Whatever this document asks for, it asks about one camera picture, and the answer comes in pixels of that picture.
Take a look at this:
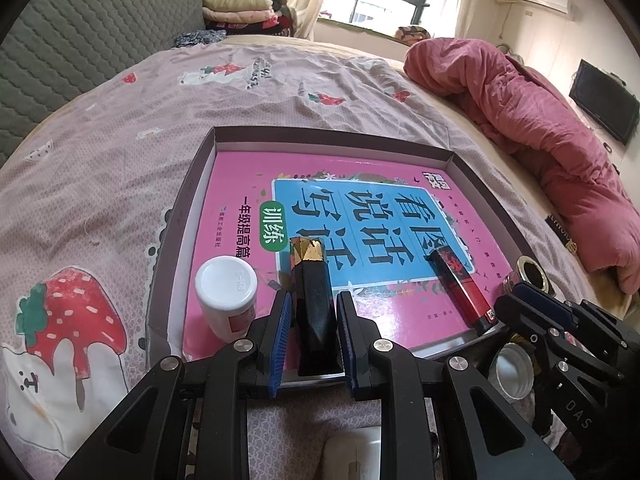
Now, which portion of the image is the white earbuds case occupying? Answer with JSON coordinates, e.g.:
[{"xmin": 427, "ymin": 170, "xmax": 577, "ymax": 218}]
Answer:
[{"xmin": 324, "ymin": 422, "xmax": 388, "ymax": 480}]

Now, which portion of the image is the black case with gold trim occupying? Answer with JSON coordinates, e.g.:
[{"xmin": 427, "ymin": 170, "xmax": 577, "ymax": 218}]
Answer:
[{"xmin": 545, "ymin": 210, "xmax": 581, "ymax": 256}]

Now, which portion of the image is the red black rectangular case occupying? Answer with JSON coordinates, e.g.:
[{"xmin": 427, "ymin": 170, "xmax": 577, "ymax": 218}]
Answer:
[{"xmin": 429, "ymin": 246, "xmax": 497, "ymax": 337}]

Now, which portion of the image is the pink and blue book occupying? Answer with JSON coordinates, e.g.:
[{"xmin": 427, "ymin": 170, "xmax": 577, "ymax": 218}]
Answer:
[{"xmin": 182, "ymin": 152, "xmax": 506, "ymax": 361}]

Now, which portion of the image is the dark patterned cloth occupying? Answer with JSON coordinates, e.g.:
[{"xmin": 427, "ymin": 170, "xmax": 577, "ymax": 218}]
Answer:
[{"xmin": 172, "ymin": 30, "xmax": 228, "ymax": 50}]

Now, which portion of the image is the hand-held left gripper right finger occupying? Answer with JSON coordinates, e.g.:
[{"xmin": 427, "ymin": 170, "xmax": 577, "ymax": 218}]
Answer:
[{"xmin": 336, "ymin": 290, "xmax": 576, "ymax": 480}]

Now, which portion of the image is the stack of folded clothes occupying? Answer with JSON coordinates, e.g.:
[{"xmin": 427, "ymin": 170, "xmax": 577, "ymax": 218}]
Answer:
[{"xmin": 202, "ymin": 0, "xmax": 296, "ymax": 38}]

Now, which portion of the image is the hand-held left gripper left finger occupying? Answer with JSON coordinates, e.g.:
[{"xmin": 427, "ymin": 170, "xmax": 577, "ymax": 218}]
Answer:
[{"xmin": 55, "ymin": 290, "xmax": 294, "ymax": 480}]

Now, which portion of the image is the white plastic screw lid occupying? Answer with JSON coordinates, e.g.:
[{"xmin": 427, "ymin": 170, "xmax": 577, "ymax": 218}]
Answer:
[{"xmin": 487, "ymin": 342, "xmax": 536, "ymax": 401}]

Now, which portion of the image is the brown patterned cloth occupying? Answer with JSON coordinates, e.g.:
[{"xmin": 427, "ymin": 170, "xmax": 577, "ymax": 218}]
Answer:
[{"xmin": 394, "ymin": 25, "xmax": 432, "ymax": 42}]

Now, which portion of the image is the white pill bottle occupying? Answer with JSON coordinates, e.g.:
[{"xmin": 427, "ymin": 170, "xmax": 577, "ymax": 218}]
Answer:
[{"xmin": 195, "ymin": 256, "xmax": 259, "ymax": 340}]

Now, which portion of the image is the pink duvet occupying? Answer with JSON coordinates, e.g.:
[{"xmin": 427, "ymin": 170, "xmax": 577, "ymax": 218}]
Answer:
[{"xmin": 402, "ymin": 36, "xmax": 640, "ymax": 294}]

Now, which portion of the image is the black box with gold end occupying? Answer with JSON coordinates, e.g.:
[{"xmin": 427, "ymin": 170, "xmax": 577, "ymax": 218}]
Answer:
[{"xmin": 289, "ymin": 236, "xmax": 346, "ymax": 378}]

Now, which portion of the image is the black wall television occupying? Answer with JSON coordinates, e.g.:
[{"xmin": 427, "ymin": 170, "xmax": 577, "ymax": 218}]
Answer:
[{"xmin": 569, "ymin": 59, "xmax": 640, "ymax": 146}]

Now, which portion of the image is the grey quilted headboard cover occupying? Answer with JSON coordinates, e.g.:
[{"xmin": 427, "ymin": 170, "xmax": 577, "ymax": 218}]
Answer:
[{"xmin": 0, "ymin": 0, "xmax": 209, "ymax": 161}]

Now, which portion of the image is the brass metal ring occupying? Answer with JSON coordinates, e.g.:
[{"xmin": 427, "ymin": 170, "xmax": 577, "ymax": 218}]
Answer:
[{"xmin": 502, "ymin": 256, "xmax": 556, "ymax": 296}]

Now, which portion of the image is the shallow brown cardboard box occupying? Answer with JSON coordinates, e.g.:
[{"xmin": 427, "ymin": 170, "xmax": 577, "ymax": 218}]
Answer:
[{"xmin": 145, "ymin": 126, "xmax": 533, "ymax": 391}]

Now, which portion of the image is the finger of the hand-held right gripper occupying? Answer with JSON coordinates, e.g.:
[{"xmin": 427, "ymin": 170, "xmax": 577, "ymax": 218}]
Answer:
[
  {"xmin": 512, "ymin": 283, "xmax": 640, "ymax": 356},
  {"xmin": 494, "ymin": 294, "xmax": 627, "ymax": 386}
]

